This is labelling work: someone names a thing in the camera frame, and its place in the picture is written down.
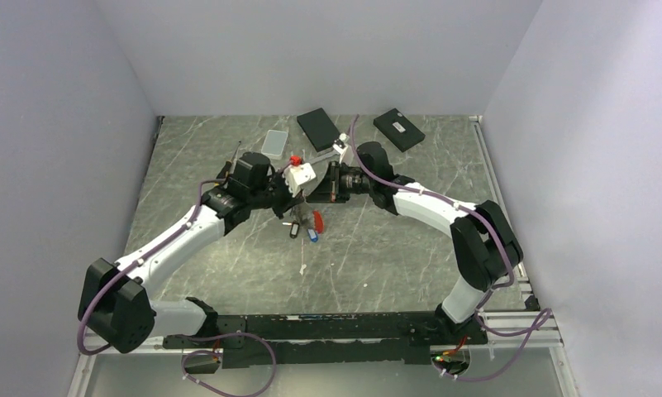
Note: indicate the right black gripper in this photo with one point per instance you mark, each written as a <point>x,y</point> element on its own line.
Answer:
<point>330,189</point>

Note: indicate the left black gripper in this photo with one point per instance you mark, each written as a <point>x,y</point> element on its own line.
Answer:
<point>289,202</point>

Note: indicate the grey key holder red handle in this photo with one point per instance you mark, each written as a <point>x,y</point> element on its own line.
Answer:
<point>307,217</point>

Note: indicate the blue key tag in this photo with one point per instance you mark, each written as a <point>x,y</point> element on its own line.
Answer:
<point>312,234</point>

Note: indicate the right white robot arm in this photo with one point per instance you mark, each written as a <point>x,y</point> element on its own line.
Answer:
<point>485,247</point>

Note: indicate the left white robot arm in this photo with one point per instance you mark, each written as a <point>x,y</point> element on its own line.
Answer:
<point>116,310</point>

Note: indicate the silver open-end wrench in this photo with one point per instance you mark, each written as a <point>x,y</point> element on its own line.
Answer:
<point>330,155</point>

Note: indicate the small white plastic box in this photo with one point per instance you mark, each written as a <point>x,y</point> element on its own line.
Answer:
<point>274,144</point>

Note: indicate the black box left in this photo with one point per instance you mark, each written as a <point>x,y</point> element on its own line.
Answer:
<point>319,129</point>

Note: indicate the black box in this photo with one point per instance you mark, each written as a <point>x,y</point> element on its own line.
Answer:
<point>319,129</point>
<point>399,130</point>

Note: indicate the yellow black screwdriver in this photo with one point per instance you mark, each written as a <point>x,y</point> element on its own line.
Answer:
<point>232,159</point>

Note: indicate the black box right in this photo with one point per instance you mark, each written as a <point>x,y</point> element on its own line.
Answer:
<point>399,130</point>

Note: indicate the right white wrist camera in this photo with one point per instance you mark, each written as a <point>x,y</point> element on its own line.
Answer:
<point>341,146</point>

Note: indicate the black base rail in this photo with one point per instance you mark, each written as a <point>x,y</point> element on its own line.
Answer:
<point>246,349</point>

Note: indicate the aluminium frame rail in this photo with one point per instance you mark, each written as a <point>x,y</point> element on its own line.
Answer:
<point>125,332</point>

